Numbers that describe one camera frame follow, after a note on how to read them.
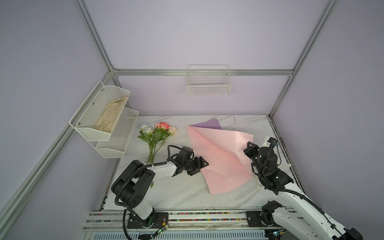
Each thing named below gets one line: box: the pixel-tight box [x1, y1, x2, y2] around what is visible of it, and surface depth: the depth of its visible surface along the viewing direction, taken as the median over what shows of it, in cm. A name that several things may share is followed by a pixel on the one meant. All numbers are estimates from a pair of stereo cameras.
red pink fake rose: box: [151, 122, 170, 164], surface depth 109 cm
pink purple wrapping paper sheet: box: [186, 118, 254, 195], surface depth 90 cm
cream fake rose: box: [153, 126, 178, 160], surface depth 109 cm
